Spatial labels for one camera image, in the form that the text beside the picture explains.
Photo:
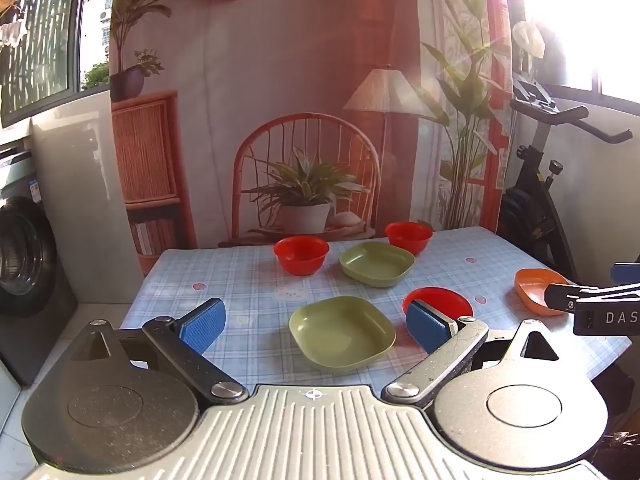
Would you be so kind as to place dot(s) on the red round bowl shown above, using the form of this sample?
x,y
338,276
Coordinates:
x,y
300,257
407,240

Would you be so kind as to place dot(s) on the window with dark frame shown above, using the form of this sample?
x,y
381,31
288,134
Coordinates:
x,y
45,35

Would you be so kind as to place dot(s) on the blue plaid tablecloth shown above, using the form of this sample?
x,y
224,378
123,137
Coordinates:
x,y
240,285

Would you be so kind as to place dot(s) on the orange plate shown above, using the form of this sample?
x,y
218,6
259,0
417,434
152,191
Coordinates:
x,y
532,287

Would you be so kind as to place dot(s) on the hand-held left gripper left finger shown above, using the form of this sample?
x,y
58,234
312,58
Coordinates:
x,y
202,325

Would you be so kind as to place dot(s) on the green square plate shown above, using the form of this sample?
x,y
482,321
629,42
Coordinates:
x,y
340,335
375,265

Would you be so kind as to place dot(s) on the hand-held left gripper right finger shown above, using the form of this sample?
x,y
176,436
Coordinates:
x,y
427,325

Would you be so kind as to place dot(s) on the printed backdrop cloth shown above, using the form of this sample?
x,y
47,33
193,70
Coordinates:
x,y
300,60

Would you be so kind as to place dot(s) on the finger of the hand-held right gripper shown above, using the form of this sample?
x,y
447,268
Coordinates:
x,y
590,294
627,272

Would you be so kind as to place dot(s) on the grey washing machine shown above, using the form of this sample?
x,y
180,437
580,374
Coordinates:
x,y
25,270

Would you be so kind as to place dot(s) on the hanging laundry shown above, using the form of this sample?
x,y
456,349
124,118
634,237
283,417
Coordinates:
x,y
12,30

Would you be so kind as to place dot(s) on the red round plate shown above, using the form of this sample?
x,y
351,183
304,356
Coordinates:
x,y
445,300

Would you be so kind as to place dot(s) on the white bag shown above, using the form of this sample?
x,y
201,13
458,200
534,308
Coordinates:
x,y
529,37

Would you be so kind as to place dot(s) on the black exercise bike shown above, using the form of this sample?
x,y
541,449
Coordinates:
x,y
530,195

